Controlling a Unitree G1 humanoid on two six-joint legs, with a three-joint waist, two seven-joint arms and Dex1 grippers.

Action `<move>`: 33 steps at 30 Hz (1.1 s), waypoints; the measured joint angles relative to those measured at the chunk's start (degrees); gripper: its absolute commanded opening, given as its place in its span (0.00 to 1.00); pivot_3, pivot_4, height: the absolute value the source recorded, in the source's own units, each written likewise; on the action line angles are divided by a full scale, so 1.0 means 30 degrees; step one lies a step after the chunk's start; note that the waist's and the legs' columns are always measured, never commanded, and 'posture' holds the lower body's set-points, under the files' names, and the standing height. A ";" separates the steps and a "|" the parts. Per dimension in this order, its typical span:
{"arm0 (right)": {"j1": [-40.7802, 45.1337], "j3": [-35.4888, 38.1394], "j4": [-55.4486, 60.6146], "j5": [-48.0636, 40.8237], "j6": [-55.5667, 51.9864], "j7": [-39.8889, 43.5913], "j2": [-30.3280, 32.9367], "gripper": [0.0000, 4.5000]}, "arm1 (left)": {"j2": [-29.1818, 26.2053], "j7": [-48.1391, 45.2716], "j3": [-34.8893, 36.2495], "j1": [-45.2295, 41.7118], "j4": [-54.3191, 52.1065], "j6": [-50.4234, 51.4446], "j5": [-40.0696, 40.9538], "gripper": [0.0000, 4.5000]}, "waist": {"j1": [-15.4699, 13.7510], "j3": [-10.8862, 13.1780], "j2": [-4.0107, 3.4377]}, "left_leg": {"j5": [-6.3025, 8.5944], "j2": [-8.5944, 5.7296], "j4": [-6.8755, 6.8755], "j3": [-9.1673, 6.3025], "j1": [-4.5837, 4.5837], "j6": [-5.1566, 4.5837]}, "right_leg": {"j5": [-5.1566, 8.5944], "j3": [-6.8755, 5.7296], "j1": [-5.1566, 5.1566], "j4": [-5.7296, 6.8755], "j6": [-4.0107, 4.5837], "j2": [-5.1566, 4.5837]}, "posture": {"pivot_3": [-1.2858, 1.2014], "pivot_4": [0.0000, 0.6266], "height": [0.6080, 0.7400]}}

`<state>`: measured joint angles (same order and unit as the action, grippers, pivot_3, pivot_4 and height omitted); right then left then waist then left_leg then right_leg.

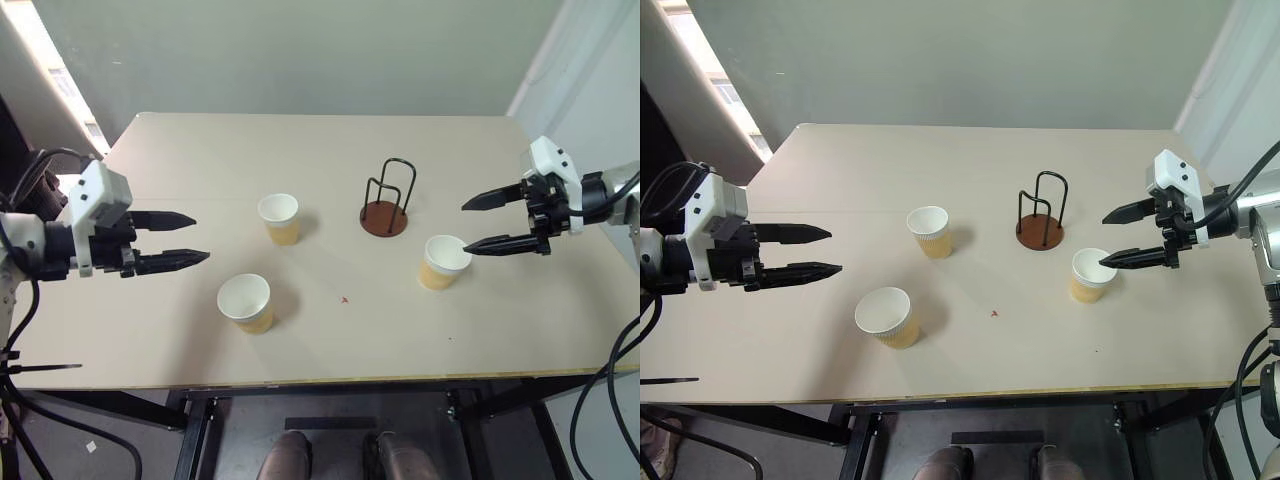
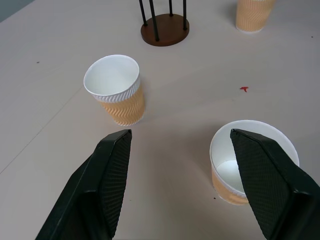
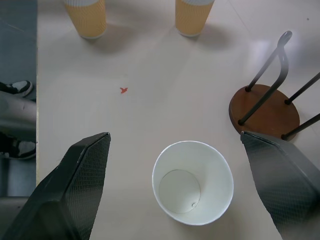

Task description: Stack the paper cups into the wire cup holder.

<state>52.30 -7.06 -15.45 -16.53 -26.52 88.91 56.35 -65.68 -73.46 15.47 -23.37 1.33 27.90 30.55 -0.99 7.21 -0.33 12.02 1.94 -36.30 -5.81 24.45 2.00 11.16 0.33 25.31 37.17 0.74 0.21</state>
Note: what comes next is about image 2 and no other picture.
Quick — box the brown wooden cup holder stand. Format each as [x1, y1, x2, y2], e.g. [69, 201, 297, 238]
[138, 0, 190, 47]

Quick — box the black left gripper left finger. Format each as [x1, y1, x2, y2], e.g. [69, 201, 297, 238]
[35, 128, 133, 240]

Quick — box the orange ribbed paper cup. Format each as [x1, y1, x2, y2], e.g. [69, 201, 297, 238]
[235, 0, 276, 34]
[209, 119, 300, 207]
[83, 54, 146, 127]

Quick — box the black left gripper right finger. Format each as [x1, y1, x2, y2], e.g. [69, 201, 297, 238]
[229, 128, 320, 240]

